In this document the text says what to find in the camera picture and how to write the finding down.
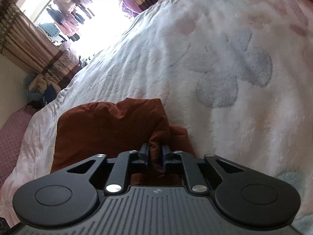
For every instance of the purple cloth by window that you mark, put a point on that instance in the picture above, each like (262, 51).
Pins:
(129, 8)

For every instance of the rust brown padded garment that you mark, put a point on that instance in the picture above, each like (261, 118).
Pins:
(111, 128)

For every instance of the hanging clothes outside window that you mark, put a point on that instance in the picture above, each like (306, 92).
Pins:
(60, 20)

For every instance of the white floral fleece blanket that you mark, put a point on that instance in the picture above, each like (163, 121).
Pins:
(237, 74)

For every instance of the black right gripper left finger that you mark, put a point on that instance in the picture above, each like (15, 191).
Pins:
(126, 164)

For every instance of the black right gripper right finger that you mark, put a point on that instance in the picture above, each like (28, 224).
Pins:
(185, 166)

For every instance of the mauve quilted pillow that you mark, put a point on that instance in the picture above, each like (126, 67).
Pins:
(11, 135)

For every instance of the striped brown curtain left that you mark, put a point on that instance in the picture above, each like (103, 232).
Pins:
(29, 49)

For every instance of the pile of clothes in corner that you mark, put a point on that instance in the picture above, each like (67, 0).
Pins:
(40, 90)

